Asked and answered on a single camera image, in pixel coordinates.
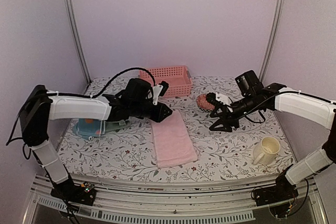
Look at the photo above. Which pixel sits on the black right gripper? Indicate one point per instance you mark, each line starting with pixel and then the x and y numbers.
pixel 225 120

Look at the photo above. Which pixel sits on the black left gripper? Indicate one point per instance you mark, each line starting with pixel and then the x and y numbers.
pixel 159 116

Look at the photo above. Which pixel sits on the pink towel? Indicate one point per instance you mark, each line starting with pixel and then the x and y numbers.
pixel 172 144

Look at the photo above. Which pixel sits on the pink perforated plastic basket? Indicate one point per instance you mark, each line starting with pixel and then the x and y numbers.
pixel 177 77

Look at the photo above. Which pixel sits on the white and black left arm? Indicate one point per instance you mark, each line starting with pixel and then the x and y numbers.
pixel 43 106

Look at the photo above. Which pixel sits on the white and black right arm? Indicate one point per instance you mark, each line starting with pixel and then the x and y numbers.
pixel 308 117

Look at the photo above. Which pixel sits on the red patterned bowl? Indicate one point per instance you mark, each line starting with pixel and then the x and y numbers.
pixel 203 104

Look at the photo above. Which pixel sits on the green folded towel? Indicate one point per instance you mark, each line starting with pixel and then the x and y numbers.
pixel 114 126

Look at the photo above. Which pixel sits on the cream ceramic mug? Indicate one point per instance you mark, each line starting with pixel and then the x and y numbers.
pixel 266 151

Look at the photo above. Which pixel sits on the blue patterned towel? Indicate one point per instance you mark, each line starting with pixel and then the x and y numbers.
pixel 89 128

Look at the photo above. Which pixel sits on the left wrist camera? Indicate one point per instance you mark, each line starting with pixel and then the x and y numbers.
pixel 159 90

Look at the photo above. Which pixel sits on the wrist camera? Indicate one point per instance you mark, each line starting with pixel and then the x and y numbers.
pixel 218 101
pixel 159 90

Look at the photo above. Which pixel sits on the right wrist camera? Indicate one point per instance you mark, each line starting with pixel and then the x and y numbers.
pixel 218 101

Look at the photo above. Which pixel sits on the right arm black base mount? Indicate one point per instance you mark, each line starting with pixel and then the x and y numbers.
pixel 281 191

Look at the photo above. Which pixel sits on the aluminium front rail frame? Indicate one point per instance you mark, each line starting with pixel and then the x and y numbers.
pixel 124 201

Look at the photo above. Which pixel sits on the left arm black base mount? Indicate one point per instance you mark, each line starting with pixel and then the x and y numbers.
pixel 67 190

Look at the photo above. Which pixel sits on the right aluminium corner post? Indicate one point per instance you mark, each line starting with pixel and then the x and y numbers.
pixel 271 39

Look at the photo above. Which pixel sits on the aluminium corner post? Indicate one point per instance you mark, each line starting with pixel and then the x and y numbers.
pixel 77 42
pixel 271 39

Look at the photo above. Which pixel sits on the left aluminium corner post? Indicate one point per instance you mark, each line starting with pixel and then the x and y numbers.
pixel 77 42

